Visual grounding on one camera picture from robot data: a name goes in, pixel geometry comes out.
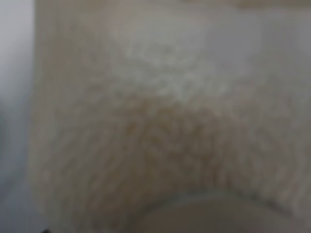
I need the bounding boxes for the pink labelled drink bottle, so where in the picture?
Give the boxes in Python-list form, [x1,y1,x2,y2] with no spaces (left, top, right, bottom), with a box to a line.
[29,0,311,233]

